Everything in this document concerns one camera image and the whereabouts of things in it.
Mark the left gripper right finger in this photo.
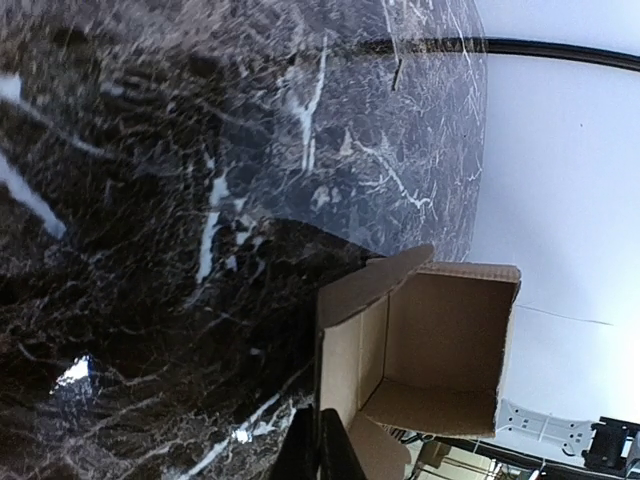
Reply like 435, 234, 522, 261
320, 408, 366, 480

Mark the right black frame post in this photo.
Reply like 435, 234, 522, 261
357, 36, 639, 73

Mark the brown cardboard box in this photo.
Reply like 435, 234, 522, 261
314, 245, 521, 479

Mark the small tan cardboard strip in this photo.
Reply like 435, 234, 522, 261
391, 58, 403, 92

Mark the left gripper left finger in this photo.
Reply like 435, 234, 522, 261
269, 407, 314, 480

